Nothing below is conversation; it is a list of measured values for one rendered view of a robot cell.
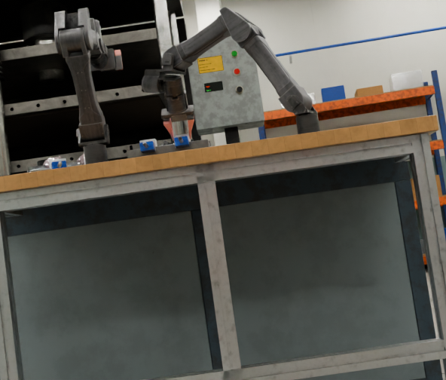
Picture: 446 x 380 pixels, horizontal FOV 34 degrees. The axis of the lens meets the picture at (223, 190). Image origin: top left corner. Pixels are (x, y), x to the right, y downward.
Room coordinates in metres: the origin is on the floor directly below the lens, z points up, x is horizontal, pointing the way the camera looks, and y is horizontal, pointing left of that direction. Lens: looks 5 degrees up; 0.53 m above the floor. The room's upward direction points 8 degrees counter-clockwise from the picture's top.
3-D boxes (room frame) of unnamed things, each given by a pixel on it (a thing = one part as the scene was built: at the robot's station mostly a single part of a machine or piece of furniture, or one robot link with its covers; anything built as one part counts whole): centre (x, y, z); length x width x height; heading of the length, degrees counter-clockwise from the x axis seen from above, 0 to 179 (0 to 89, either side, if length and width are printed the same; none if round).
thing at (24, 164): (3.49, 0.73, 1.01); 1.10 x 0.74 x 0.05; 89
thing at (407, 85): (8.49, -1.55, 1.14); 2.06 x 0.65 x 2.27; 85
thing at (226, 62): (3.25, -0.07, 0.73); 0.30 x 0.22 x 1.47; 89
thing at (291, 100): (2.04, -0.25, 0.90); 0.09 x 0.06 x 0.06; 152
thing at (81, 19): (2.05, 0.34, 1.17); 0.30 x 0.09 x 0.12; 0
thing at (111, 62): (2.31, 0.34, 1.20); 0.10 x 0.07 x 0.07; 90
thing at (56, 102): (3.49, 0.73, 1.26); 1.10 x 0.74 x 0.05; 89
